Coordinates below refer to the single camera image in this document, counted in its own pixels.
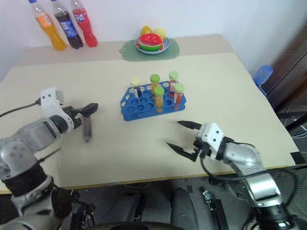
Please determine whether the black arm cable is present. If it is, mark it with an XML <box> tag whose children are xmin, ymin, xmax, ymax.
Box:
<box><xmin>0</xmin><ymin>100</ymin><xmax>42</xmax><ymax>119</ymax></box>
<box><xmin>199</xmin><ymin>155</ymin><xmax>299</xmax><ymax>200</ymax></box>

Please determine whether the blue test tube rack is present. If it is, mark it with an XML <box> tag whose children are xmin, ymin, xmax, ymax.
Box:
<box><xmin>118</xmin><ymin>80</ymin><xmax>187</xmax><ymax>122</ymax></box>

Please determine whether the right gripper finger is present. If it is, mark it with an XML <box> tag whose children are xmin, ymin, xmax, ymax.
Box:
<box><xmin>166</xmin><ymin>142</ymin><xmax>198</xmax><ymax>162</ymax></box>
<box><xmin>177</xmin><ymin>120</ymin><xmax>201</xmax><ymax>132</ymax></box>

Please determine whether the orange soda bottle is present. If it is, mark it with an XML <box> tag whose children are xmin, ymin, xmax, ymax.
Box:
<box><xmin>28</xmin><ymin>0</ymin><xmax>68</xmax><ymax>52</ymax></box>

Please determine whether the toy watermelon slice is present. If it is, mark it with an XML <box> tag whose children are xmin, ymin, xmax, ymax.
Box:
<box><xmin>137</xmin><ymin>33</ymin><xmax>165</xmax><ymax>52</ymax></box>

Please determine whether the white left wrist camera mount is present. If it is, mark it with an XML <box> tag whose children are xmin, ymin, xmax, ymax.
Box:
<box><xmin>39</xmin><ymin>88</ymin><xmax>82</xmax><ymax>134</ymax></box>

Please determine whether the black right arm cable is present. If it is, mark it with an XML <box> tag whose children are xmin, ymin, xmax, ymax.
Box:
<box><xmin>199</xmin><ymin>155</ymin><xmax>299</xmax><ymax>200</ymax></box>

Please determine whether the black tape strip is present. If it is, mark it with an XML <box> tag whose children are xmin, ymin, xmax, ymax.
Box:
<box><xmin>289</xmin><ymin>150</ymin><xmax>307</xmax><ymax>166</ymax></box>

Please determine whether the dark cola bottle blue label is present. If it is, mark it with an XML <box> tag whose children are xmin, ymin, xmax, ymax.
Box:
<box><xmin>50</xmin><ymin>0</ymin><xmax>84</xmax><ymax>50</ymax></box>

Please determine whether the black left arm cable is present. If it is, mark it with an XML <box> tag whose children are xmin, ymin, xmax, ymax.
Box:
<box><xmin>0</xmin><ymin>100</ymin><xmax>42</xmax><ymax>119</ymax></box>

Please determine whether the yellow-capped tube, black liquid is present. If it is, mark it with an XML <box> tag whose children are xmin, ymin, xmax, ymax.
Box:
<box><xmin>130</xmin><ymin>77</ymin><xmax>143</xmax><ymax>99</ymax></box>

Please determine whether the red soda bottle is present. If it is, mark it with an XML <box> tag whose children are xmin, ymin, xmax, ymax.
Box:
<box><xmin>70</xmin><ymin>0</ymin><xmax>99</xmax><ymax>48</ymax></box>

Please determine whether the dark grey rounded shape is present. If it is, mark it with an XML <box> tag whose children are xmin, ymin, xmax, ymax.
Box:
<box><xmin>103</xmin><ymin>191</ymin><xmax>146</xmax><ymax>229</ymax></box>
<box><xmin>169</xmin><ymin>187</ymin><xmax>200</xmax><ymax>230</ymax></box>

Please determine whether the dark brown cabinet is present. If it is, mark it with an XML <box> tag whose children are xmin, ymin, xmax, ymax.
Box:
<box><xmin>262</xmin><ymin>23</ymin><xmax>307</xmax><ymax>131</ymax></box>

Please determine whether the blue plate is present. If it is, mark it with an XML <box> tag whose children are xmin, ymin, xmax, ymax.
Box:
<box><xmin>134</xmin><ymin>37</ymin><xmax>171</xmax><ymax>55</ymax></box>

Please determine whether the green-capped tube, orange liquid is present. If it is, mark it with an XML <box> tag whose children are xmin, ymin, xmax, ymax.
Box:
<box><xmin>150</xmin><ymin>74</ymin><xmax>161</xmax><ymax>95</ymax></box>
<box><xmin>153</xmin><ymin>86</ymin><xmax>165</xmax><ymax>113</ymax></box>

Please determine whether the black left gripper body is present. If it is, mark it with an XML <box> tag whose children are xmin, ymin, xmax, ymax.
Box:
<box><xmin>62</xmin><ymin>105</ymin><xmax>84</xmax><ymax>126</ymax></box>

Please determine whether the black metal bracket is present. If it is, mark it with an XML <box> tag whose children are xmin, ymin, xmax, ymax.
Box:
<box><xmin>202</xmin><ymin>188</ymin><xmax>230</xmax><ymax>230</ymax></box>

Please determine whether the green silicone mat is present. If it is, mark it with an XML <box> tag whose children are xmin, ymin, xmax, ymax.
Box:
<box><xmin>119</xmin><ymin>37</ymin><xmax>181</xmax><ymax>63</ymax></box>

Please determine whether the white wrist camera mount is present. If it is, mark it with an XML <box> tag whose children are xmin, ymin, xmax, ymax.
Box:
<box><xmin>196</xmin><ymin>122</ymin><xmax>226</xmax><ymax>161</ymax></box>
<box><xmin>39</xmin><ymin>88</ymin><xmax>82</xmax><ymax>134</ymax></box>

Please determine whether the green-capped tube, red liquid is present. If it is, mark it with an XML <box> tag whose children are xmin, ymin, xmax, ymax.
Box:
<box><xmin>173</xmin><ymin>82</ymin><xmax>185</xmax><ymax>110</ymax></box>
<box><xmin>168</xmin><ymin>70</ymin><xmax>180</xmax><ymax>93</ymax></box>

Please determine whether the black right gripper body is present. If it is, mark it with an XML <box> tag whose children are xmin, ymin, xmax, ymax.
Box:
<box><xmin>192</xmin><ymin>136</ymin><xmax>212</xmax><ymax>160</ymax></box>

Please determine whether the yellow toy fruit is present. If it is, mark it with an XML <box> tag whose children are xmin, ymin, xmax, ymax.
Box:
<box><xmin>141</xmin><ymin>25</ymin><xmax>154</xmax><ymax>37</ymax></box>

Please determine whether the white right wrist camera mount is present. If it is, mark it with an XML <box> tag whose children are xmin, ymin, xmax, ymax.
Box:
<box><xmin>196</xmin><ymin>122</ymin><xmax>226</xmax><ymax>161</ymax></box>

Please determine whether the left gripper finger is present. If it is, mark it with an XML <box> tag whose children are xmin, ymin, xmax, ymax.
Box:
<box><xmin>82</xmin><ymin>114</ymin><xmax>94</xmax><ymax>143</ymax></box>
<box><xmin>80</xmin><ymin>103</ymin><xmax>99</xmax><ymax>116</ymax></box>

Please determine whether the toy pineapple piece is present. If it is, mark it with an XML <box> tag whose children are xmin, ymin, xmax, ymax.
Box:
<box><xmin>153</xmin><ymin>27</ymin><xmax>168</xmax><ymax>42</ymax></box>

